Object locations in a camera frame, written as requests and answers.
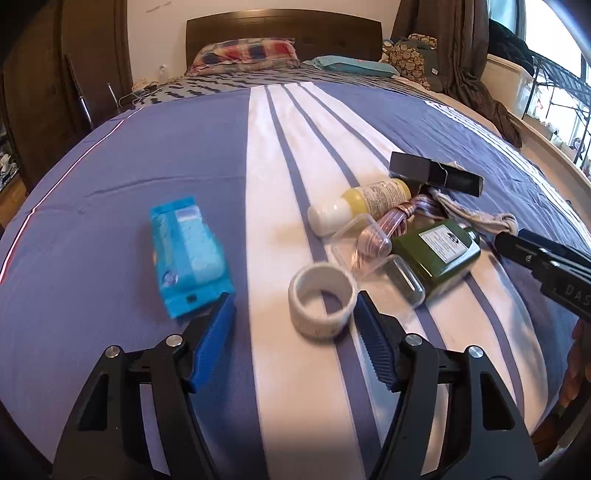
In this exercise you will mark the person's right hand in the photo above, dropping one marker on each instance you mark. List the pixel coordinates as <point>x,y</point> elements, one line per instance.
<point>579,364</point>

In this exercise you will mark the black metal rack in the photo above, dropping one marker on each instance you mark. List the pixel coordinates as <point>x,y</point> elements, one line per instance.
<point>545,92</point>

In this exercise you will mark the brown wooden wardrobe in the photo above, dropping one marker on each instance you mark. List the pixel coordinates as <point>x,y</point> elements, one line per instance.
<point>37,92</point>

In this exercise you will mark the grey black patterned blanket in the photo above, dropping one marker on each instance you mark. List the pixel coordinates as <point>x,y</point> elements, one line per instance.
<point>221,83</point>

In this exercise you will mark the brown patterned cushion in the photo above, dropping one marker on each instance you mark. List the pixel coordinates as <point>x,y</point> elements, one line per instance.
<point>406,57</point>

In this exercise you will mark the blue wet wipes packet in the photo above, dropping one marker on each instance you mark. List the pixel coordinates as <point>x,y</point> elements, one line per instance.
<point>189,249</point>

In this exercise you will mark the clear plastic case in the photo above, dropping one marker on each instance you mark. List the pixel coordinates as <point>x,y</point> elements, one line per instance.
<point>401,286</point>

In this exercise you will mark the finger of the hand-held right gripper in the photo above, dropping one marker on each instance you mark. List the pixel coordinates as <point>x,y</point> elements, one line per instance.
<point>517,251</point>
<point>558,247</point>

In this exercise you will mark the yellow white plastic bottle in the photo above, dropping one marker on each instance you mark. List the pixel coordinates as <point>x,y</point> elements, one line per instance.
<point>360,198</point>

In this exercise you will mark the brown curtain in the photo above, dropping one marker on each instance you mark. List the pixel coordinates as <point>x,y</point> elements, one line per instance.
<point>461,46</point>

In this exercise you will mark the pink striped ribbon bundle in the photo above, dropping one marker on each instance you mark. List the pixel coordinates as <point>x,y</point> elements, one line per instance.
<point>397,214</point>

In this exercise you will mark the dark wooden headboard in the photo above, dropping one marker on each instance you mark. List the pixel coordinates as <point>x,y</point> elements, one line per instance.
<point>323,37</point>

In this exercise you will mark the black clothing pile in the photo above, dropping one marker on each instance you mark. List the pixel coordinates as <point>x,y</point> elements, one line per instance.
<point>508,41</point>

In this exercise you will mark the white storage box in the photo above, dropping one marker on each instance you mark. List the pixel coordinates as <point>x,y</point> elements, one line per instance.
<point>503,78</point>

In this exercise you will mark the green glass bottle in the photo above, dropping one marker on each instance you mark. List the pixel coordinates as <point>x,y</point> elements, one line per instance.
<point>415,258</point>

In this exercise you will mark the blue white striped bedspread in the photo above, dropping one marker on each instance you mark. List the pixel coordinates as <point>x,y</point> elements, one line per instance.
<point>138,161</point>

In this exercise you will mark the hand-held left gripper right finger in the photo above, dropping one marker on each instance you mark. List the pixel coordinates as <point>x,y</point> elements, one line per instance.
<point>374,346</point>

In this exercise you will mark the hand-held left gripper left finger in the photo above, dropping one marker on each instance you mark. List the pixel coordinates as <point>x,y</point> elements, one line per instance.
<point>217,341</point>

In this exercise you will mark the dark teal cushion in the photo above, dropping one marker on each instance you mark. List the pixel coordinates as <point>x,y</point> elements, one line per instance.
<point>431,69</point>

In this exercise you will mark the black cardboard box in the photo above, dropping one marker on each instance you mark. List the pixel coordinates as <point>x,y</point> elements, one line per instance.
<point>415,166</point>

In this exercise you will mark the beige window ledge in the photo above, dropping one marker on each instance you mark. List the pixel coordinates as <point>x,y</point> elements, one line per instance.
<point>540,138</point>

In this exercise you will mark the white tape roll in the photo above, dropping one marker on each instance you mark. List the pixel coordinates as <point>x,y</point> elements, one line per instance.
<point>318,325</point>

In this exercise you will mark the plaid pillow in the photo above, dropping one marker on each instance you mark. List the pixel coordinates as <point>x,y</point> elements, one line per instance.
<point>244,50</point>

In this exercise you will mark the metal tube frame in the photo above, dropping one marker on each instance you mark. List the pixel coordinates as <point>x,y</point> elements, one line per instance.
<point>81,97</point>

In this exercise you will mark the teal pillow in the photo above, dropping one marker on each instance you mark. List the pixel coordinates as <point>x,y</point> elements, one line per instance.
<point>351,64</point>

